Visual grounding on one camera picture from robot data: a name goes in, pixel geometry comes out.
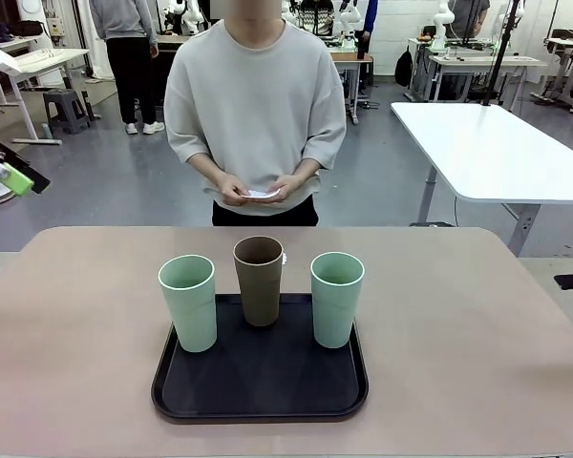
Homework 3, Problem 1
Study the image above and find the pale green plastic cup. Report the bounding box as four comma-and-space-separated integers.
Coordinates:
309, 251, 366, 349
158, 255, 219, 353

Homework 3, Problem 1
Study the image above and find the white paper doily coaster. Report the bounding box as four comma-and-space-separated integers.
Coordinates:
238, 187, 282, 200

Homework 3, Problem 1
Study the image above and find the brown plastic cup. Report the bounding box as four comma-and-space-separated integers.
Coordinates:
232, 237, 286, 328

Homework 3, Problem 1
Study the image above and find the person's right forearm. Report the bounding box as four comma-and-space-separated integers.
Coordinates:
185, 151, 228, 190

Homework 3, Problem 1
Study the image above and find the person's left forearm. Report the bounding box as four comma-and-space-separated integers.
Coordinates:
293, 155, 322, 185

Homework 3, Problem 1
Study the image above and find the person's right hand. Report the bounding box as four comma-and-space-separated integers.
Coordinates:
215, 173, 250, 207

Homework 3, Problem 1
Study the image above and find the person's left hand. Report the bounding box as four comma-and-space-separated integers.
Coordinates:
265, 174, 306, 205

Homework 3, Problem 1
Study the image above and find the white height adjustable desk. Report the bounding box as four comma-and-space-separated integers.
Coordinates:
0, 35, 45, 54
7, 47, 96, 145

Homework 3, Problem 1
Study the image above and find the grey plastic step stool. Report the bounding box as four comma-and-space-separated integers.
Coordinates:
42, 88, 92, 135

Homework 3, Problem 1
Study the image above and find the large white table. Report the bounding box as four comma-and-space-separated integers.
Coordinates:
390, 101, 573, 259

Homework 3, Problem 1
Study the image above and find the person in grey hoodie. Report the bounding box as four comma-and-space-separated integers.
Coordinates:
89, 0, 166, 136

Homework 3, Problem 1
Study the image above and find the black desk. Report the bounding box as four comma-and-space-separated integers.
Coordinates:
152, 33, 195, 104

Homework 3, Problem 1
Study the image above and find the black tripod pole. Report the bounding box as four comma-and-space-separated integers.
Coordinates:
479, 0, 526, 109

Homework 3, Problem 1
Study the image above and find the white lab table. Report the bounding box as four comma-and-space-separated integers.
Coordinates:
427, 53, 550, 104

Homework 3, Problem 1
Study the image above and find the black backpack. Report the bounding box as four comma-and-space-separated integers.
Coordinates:
393, 47, 414, 89

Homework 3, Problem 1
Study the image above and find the person in dark grey top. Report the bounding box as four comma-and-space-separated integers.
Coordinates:
451, 0, 492, 39

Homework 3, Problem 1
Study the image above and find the person in beige sweatshirt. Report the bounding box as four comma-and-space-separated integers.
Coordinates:
164, 0, 348, 228

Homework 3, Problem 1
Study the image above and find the wooden top desk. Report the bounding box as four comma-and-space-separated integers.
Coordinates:
331, 51, 374, 126

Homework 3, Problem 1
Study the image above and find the person in blue jacket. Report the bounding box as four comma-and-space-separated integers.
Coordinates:
362, 0, 380, 87

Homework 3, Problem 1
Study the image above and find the black plastic serving tray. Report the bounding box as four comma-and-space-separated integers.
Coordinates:
150, 292, 370, 425

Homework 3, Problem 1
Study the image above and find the person in patterned sweater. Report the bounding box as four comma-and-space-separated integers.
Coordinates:
298, 0, 336, 37

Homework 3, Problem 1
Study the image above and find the white robot workstation frame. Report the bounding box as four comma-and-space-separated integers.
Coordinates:
529, 28, 573, 118

